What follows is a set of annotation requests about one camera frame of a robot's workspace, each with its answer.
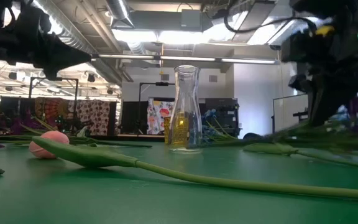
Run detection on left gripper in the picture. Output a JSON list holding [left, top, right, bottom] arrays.
[[11, 33, 93, 81]]

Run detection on orange mandala cloth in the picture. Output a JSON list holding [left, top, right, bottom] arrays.
[[34, 97, 70, 131]]

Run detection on yellow glass vase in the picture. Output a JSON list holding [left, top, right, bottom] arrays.
[[163, 111, 195, 146]]

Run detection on bright ceiling light panel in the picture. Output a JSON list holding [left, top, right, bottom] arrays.
[[112, 28, 229, 45]]

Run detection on white red dotted cloth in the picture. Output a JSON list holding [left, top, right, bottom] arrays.
[[68, 99, 111, 136]]

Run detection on clear glass vase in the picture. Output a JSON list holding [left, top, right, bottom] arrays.
[[168, 65, 203, 154]]

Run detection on colourful floral cloth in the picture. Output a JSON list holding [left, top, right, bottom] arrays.
[[147, 98, 175, 135]]

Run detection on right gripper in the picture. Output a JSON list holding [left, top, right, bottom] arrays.
[[280, 18, 358, 127]]

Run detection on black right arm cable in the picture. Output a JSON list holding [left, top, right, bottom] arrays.
[[223, 9, 318, 34]]

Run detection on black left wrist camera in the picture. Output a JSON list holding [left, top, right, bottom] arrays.
[[11, 0, 54, 35]]

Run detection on green table mat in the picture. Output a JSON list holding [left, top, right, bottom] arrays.
[[0, 141, 358, 224]]

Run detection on long ceiling light strip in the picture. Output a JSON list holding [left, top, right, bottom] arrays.
[[91, 53, 281, 65]]

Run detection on black cabinet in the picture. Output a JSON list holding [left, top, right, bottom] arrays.
[[204, 97, 241, 139]]

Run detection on white whiteboard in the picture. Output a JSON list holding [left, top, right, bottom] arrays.
[[272, 93, 309, 133]]

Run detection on small yellow tag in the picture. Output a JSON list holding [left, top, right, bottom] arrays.
[[314, 25, 335, 37]]

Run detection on black background rig frame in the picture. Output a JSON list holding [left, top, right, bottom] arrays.
[[28, 77, 80, 134], [138, 82, 177, 134]]

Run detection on pink artificial tulip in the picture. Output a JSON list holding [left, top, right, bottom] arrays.
[[29, 130, 358, 202]]

